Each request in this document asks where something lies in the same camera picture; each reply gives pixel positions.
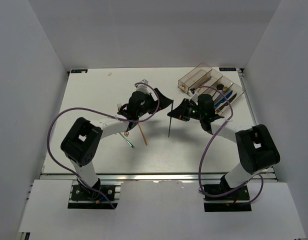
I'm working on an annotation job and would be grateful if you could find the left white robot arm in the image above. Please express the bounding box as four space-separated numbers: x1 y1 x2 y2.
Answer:
60 88 163 200

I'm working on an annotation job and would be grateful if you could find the right blue table label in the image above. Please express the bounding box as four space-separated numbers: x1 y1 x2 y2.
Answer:
219 67 237 72

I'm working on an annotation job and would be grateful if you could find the black spoon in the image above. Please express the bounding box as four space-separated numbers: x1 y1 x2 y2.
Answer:
212 83 224 101

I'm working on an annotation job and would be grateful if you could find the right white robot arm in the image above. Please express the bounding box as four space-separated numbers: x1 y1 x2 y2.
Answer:
167 94 281 200

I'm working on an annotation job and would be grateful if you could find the purple cable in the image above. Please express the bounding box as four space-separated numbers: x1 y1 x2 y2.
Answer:
190 86 265 206
47 81 162 210

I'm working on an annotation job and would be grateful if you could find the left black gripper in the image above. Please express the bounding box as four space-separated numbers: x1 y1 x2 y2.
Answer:
136 88 172 118

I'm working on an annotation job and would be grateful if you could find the iridescent rainbow fork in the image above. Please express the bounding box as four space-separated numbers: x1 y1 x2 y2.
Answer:
119 132 135 149

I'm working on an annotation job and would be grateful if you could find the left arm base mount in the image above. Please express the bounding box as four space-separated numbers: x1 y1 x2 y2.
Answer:
67 183 121 210

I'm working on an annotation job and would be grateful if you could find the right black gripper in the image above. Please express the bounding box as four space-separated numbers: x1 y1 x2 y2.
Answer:
168 98 204 122

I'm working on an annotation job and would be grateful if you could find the clear compartment organizer tray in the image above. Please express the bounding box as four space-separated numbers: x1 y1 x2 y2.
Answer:
177 62 244 115

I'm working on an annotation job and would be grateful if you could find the black knife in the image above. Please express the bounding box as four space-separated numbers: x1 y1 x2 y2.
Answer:
215 93 237 113

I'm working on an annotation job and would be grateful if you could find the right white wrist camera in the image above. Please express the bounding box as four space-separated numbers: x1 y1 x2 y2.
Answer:
190 91 199 103

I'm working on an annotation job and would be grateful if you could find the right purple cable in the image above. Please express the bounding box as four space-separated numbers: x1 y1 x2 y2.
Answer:
190 86 265 206

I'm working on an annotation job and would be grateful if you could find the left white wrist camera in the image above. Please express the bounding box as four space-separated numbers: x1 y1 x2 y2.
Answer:
134 79 149 92

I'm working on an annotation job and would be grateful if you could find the blue table label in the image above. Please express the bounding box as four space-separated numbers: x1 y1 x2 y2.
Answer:
219 67 237 72
70 69 88 74

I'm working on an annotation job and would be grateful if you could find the iridescent pink spoon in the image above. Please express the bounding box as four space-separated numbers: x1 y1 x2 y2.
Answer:
218 86 229 99

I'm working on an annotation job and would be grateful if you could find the left blue table label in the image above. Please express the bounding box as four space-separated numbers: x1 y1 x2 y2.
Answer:
70 69 88 74

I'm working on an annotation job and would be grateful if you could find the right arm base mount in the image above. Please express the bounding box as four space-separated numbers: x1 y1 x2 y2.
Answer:
203 186 252 213

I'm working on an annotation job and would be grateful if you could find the gold ornate fork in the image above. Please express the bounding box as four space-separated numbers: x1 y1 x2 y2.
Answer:
117 103 129 137

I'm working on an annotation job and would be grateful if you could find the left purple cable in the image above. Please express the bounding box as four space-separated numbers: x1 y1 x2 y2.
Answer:
47 81 162 210

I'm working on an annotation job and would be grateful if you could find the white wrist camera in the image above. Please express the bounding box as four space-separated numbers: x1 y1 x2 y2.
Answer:
190 91 199 103
134 79 149 92

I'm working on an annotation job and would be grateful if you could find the blue knife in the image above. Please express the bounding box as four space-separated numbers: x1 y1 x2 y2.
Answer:
214 90 233 108

